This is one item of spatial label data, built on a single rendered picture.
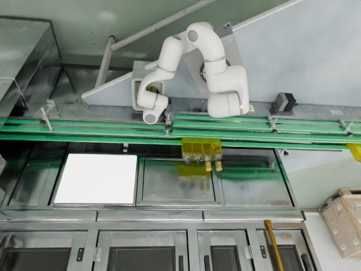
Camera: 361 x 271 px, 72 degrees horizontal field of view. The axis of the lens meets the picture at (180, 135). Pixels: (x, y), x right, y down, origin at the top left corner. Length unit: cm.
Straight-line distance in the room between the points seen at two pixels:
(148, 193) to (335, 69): 125
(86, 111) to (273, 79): 111
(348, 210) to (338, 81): 344
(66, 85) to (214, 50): 141
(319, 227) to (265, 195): 390
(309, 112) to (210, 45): 95
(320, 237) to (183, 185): 417
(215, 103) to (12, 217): 112
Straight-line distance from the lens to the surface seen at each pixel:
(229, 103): 102
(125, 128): 148
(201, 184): 147
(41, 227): 147
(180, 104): 146
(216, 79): 99
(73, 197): 146
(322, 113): 178
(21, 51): 186
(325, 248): 535
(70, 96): 203
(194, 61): 124
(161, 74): 106
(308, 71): 160
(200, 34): 96
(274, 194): 163
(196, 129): 146
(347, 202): 503
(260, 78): 152
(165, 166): 151
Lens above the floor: 189
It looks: 40 degrees down
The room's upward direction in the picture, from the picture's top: 177 degrees clockwise
